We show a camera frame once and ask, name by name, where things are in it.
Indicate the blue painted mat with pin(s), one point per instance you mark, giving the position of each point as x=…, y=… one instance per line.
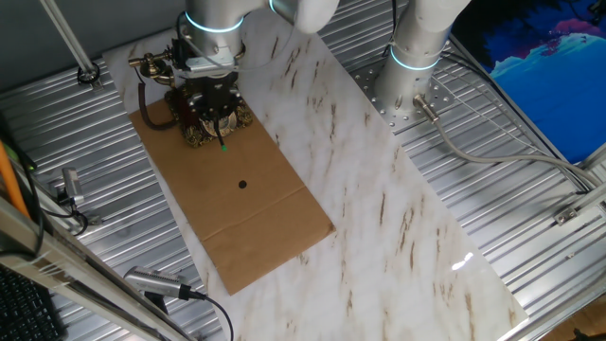
x=544, y=104

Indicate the black screwdriver green cap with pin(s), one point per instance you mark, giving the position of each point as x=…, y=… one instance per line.
x=220, y=135

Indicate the small metal corner bracket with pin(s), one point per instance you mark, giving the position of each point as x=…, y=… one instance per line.
x=565, y=216

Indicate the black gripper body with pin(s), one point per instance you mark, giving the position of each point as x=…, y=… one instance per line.
x=215, y=95

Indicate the black round dot mark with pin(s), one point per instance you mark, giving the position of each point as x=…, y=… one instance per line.
x=243, y=184

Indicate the silver ribbed camera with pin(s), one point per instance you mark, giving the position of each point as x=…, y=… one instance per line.
x=151, y=280

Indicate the slim aluminium post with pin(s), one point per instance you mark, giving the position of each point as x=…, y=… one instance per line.
x=72, y=42

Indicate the brown cardboard sheet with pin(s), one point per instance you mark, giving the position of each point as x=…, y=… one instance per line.
x=379, y=213
x=237, y=213

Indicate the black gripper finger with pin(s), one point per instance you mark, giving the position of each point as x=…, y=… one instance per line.
x=195, y=102
x=236, y=102

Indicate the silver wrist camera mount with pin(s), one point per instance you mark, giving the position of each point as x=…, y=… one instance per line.
x=203, y=66

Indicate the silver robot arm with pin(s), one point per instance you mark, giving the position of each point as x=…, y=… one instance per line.
x=213, y=23

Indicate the orange pole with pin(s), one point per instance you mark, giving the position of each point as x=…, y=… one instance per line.
x=12, y=184

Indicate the black keyboard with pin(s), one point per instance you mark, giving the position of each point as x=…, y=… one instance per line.
x=23, y=312

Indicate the aluminium frame rail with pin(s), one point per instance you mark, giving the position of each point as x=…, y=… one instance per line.
x=71, y=270

